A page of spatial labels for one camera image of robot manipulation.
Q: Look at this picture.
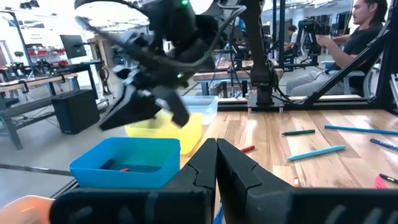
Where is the black monitor on arm mount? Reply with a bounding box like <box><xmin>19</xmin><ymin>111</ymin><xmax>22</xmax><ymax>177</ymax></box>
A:
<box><xmin>59</xmin><ymin>34</ymin><xmax>88</xmax><ymax>60</ymax></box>

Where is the blue plastic bin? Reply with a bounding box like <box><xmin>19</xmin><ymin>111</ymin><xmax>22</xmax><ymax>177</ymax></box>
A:
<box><xmin>69</xmin><ymin>137</ymin><xmax>182</xmax><ymax>189</ymax></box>

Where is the background wooden table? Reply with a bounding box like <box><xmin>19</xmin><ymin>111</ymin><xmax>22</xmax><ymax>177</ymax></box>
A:
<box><xmin>192</xmin><ymin>58</ymin><xmax>284</xmax><ymax>97</ymax></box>

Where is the long light blue pencil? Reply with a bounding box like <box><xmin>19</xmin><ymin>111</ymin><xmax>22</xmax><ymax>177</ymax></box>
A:
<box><xmin>324</xmin><ymin>124</ymin><xmax>398</xmax><ymax>136</ymax></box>

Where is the short dark blue pen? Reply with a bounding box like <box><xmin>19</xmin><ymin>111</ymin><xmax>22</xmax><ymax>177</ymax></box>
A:
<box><xmin>369</xmin><ymin>138</ymin><xmax>398</xmax><ymax>152</ymax></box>

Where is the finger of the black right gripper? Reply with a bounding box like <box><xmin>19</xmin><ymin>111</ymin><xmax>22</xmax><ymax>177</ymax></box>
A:
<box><xmin>151</xmin><ymin>86</ymin><xmax>191</xmax><ymax>129</ymax></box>
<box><xmin>98</xmin><ymin>85</ymin><xmax>163</xmax><ymax>131</ymax></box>

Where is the black box on floor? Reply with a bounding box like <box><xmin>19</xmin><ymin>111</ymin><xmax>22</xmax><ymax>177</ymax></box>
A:
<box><xmin>51</xmin><ymin>89</ymin><xmax>101</xmax><ymax>135</ymax></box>

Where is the green crayon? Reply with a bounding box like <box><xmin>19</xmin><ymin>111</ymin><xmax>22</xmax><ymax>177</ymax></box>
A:
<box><xmin>281</xmin><ymin>129</ymin><xmax>316</xmax><ymax>136</ymax></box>

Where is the black pencil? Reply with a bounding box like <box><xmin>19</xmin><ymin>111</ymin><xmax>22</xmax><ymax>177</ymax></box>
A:
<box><xmin>379</xmin><ymin>173</ymin><xmax>398</xmax><ymax>184</ymax></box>

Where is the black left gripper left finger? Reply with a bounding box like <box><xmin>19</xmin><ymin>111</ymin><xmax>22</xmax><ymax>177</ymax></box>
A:
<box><xmin>49</xmin><ymin>138</ymin><xmax>218</xmax><ymax>224</ymax></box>

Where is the black aluminium rig frame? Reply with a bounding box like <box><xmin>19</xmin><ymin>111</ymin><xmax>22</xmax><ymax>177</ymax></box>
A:
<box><xmin>217</xmin><ymin>0</ymin><xmax>398</xmax><ymax>114</ymax></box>

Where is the pink eraser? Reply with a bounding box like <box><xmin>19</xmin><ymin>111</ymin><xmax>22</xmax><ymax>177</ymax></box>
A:
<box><xmin>373</xmin><ymin>175</ymin><xmax>389</xmax><ymax>189</ymax></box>

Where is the clear plastic bin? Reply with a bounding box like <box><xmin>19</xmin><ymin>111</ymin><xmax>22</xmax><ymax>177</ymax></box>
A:
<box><xmin>180</xmin><ymin>95</ymin><xmax>219</xmax><ymax>126</ymax></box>

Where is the white chair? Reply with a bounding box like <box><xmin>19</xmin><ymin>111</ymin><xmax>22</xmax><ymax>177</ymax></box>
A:
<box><xmin>320</xmin><ymin>60</ymin><xmax>385</xmax><ymax>97</ymax></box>

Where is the translucent orange plastic bin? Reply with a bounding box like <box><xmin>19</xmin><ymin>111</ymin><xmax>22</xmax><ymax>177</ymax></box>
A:
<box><xmin>0</xmin><ymin>195</ymin><xmax>55</xmax><ymax>224</ymax></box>

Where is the teal pen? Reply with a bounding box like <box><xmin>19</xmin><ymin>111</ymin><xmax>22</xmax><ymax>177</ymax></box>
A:
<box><xmin>286</xmin><ymin>144</ymin><xmax>347</xmax><ymax>162</ymax></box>

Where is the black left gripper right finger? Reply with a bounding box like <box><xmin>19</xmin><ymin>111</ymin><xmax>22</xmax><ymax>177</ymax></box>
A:
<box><xmin>216</xmin><ymin>138</ymin><xmax>398</xmax><ymax>224</ymax></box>

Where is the wooden workbench with black legs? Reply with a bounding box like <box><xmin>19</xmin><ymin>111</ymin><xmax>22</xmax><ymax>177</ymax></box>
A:
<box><xmin>0</xmin><ymin>60</ymin><xmax>103</xmax><ymax>150</ymax></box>

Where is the translucent yellow plastic bin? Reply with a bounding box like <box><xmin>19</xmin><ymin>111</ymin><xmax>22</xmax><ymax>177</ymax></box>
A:
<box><xmin>124</xmin><ymin>109</ymin><xmax>203</xmax><ymax>156</ymax></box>

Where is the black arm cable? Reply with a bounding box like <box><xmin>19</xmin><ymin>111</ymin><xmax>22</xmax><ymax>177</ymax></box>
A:
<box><xmin>74</xmin><ymin>0</ymin><xmax>248</xmax><ymax>74</ymax></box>

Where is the person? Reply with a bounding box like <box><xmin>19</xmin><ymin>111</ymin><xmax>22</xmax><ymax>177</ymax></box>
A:
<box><xmin>284</xmin><ymin>24</ymin><xmax>299</xmax><ymax>50</ymax></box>
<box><xmin>285</xmin><ymin>0</ymin><xmax>389</xmax><ymax>96</ymax></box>

